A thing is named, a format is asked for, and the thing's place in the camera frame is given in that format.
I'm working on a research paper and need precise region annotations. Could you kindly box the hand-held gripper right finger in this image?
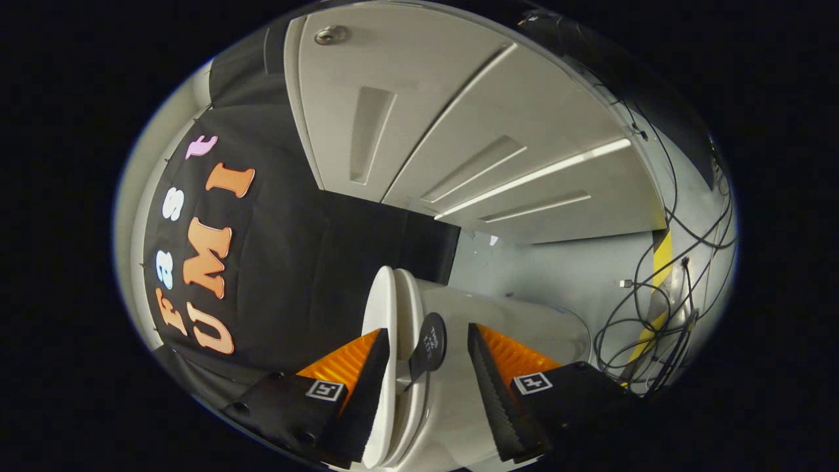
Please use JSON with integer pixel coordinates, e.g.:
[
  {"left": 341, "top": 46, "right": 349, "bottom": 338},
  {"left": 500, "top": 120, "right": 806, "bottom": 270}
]
[{"left": 467, "top": 323, "right": 640, "bottom": 464}]

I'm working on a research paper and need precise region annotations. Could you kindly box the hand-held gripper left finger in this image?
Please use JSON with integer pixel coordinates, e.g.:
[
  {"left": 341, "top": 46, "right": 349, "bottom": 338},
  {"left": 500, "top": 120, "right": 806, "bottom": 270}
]
[{"left": 223, "top": 328, "right": 391, "bottom": 468}]

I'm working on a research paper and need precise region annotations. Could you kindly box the black lid pull tab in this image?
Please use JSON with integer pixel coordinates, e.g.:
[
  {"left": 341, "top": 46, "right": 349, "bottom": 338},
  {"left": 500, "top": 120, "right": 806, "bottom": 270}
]
[{"left": 408, "top": 313, "right": 448, "bottom": 394}]

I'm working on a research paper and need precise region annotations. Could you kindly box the white toilet body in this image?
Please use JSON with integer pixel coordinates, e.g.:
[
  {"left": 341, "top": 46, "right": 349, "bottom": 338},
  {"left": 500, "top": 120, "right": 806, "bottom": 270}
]
[{"left": 413, "top": 279, "right": 592, "bottom": 470}]

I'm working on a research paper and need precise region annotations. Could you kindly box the black backdrop cloth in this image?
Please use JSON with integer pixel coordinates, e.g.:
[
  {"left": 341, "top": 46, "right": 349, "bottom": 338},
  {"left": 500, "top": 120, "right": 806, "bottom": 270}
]
[{"left": 141, "top": 20, "right": 463, "bottom": 394}]

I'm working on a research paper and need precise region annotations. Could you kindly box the yellow black floor tape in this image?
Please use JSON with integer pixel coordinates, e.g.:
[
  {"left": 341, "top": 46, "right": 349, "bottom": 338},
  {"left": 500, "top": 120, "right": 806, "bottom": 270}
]
[{"left": 628, "top": 229, "right": 674, "bottom": 368}]

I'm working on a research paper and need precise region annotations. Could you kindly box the white drawer cabinet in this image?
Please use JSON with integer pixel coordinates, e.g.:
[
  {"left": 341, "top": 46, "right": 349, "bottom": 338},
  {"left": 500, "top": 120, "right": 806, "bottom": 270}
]
[{"left": 284, "top": 13, "right": 664, "bottom": 245}]

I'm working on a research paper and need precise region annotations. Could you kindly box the bundle of black cables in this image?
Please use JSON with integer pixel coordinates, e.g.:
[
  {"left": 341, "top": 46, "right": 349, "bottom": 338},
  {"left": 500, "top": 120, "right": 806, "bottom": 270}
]
[{"left": 593, "top": 66, "right": 738, "bottom": 395}]

